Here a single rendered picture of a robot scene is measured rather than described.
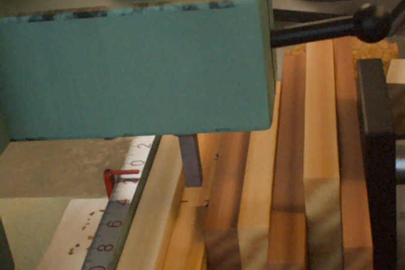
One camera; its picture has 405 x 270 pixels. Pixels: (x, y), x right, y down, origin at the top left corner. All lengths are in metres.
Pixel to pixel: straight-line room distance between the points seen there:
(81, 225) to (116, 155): 1.74
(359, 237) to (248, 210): 0.07
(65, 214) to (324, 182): 0.37
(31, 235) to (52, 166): 1.75
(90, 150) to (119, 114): 2.10
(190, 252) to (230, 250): 0.02
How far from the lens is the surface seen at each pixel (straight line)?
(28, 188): 2.36
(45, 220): 0.71
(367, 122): 0.39
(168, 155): 0.47
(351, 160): 0.42
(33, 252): 0.68
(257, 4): 0.35
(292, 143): 0.46
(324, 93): 0.47
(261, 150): 0.45
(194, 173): 0.43
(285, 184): 0.42
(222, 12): 0.35
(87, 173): 2.36
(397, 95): 0.56
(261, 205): 0.40
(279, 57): 0.71
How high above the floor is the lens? 1.19
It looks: 28 degrees down
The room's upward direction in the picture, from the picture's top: 8 degrees counter-clockwise
